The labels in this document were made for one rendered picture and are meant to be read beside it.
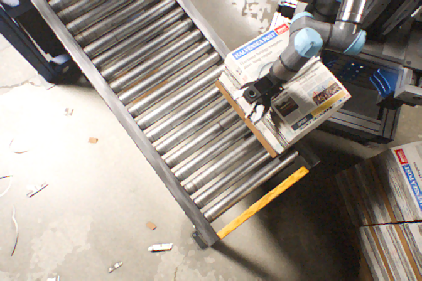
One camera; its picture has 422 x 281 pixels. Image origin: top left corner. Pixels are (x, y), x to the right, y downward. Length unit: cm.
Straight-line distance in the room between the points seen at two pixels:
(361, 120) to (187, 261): 127
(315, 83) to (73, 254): 161
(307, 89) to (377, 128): 102
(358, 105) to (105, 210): 159
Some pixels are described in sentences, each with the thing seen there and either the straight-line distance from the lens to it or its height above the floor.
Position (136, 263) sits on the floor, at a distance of 227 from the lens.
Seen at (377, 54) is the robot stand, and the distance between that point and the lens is 189.
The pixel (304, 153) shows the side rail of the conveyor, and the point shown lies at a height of 80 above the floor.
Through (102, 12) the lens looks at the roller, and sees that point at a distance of 177.
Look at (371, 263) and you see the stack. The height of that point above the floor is 25.
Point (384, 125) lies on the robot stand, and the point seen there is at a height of 21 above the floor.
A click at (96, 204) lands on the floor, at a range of 232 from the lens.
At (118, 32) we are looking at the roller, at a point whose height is 80.
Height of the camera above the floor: 224
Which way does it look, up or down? 75 degrees down
